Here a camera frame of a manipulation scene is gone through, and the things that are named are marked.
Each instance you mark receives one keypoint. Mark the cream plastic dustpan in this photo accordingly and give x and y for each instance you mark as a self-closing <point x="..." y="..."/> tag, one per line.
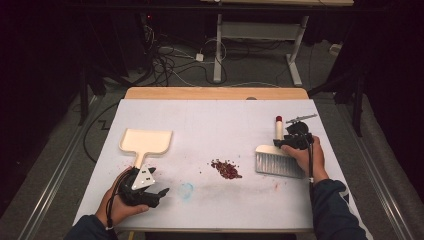
<point x="146" y="141"/>

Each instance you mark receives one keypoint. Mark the metal floor rail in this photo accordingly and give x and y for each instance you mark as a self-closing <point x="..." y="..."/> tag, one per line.
<point x="376" y="173"/>
<point x="56" y="170"/>

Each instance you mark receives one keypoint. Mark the white power adapter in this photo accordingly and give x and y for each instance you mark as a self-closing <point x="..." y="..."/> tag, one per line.
<point x="199" y="57"/>

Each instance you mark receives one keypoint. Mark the white power strip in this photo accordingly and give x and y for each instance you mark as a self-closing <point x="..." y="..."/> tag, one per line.
<point x="336" y="49"/>

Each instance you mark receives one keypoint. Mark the white metal desk frame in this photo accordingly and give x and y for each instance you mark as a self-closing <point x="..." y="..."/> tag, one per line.
<point x="218" y="50"/>

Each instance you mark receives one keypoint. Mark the person's right hand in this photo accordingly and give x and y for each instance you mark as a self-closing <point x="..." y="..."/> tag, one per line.
<point x="315" y="163"/>

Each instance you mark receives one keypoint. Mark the person's left hand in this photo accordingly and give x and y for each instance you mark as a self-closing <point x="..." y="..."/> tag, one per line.
<point x="113" y="208"/>

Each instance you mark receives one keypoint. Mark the black stand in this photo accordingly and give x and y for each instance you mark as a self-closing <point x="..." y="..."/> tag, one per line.
<point x="358" y="106"/>
<point x="83" y="100"/>

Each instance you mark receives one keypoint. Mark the wooden table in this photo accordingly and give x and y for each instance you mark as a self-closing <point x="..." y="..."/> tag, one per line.
<point x="216" y="93"/>

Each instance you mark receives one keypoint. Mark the white table cover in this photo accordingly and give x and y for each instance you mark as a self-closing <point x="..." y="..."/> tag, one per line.
<point x="206" y="120"/>

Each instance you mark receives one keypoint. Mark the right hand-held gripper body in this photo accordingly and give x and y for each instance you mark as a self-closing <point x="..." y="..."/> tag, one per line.
<point x="300" y="138"/>

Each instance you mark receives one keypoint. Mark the cream hand brush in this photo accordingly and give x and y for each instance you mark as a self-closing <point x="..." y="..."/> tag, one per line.
<point x="273" y="163"/>

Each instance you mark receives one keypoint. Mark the pile of red beans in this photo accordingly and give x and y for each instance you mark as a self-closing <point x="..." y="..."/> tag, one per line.
<point x="227" y="169"/>

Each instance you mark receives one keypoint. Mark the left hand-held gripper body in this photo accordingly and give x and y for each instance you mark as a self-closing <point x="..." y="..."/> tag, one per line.
<point x="143" y="178"/>

